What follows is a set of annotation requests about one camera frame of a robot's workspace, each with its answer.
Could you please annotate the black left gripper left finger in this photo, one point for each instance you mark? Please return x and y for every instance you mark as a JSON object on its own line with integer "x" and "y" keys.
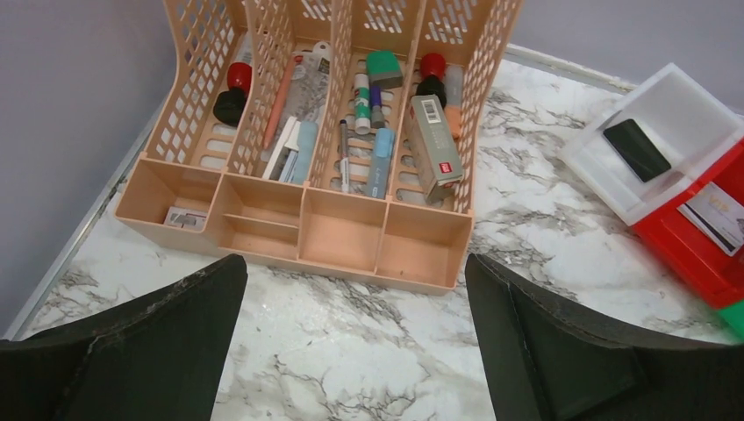
{"x": 157, "y": 357}

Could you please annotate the light blue stapler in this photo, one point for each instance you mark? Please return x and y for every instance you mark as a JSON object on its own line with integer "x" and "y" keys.
{"x": 290, "y": 159}

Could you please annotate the blue highlighter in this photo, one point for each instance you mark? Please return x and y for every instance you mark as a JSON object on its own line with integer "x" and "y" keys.
{"x": 379, "y": 169}

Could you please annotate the peach plastic desk organizer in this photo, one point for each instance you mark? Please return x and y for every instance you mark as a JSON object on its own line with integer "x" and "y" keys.
{"x": 193, "y": 161}

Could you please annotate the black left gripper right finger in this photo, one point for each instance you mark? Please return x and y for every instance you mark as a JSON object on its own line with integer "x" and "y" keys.
{"x": 546, "y": 357}

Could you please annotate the red black stamp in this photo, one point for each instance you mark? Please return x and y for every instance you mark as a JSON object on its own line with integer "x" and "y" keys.
{"x": 230, "y": 104}
{"x": 432, "y": 68}

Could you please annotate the small staple box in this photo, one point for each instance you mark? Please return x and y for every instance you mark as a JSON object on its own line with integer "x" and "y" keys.
{"x": 184, "y": 218}

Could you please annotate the red black stamp right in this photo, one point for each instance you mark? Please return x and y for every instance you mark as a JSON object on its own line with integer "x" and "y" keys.
{"x": 432, "y": 68}

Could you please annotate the grey staples box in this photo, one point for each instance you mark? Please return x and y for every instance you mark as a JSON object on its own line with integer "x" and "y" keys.
{"x": 433, "y": 149}

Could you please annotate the black white marker pen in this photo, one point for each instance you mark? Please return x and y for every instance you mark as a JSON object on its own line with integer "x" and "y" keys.
{"x": 344, "y": 161}

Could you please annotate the red black stamp left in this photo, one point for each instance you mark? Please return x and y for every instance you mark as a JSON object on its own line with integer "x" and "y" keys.
{"x": 230, "y": 104}

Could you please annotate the green plastic bin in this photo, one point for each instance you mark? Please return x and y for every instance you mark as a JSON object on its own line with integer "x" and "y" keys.
{"x": 733, "y": 315}

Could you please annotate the red plastic bin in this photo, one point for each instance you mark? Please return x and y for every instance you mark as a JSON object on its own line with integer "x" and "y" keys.
{"x": 702, "y": 265}

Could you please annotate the green eraser block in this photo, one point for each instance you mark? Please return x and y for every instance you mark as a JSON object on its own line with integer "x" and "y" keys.
{"x": 383, "y": 70}

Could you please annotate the white plastic bin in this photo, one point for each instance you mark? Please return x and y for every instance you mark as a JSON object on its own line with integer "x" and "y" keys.
{"x": 690, "y": 127}

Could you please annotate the orange pen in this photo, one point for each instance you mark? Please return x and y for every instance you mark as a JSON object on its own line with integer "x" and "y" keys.
{"x": 278, "y": 104}

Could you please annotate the black card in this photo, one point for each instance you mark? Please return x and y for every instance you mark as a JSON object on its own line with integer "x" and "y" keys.
{"x": 636, "y": 149}

